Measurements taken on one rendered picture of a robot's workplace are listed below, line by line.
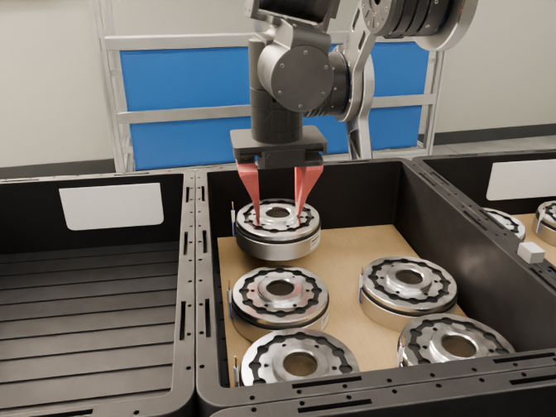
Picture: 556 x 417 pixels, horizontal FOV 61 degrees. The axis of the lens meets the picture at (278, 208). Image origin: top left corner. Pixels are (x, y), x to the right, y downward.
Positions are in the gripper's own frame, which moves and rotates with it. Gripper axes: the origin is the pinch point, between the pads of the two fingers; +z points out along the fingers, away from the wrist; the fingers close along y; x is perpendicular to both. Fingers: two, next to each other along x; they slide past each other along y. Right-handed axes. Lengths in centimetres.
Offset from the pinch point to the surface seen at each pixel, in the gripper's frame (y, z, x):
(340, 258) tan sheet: 8.2, 8.0, -0.1
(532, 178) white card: 39.9, 2.5, 8.0
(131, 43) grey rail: -37, 2, 171
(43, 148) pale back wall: -111, 73, 251
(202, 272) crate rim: -9.1, -2.4, -15.6
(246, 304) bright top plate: -5.1, 4.9, -11.4
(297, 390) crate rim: -3.5, -2.5, -29.6
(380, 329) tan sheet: 8.4, 7.9, -14.2
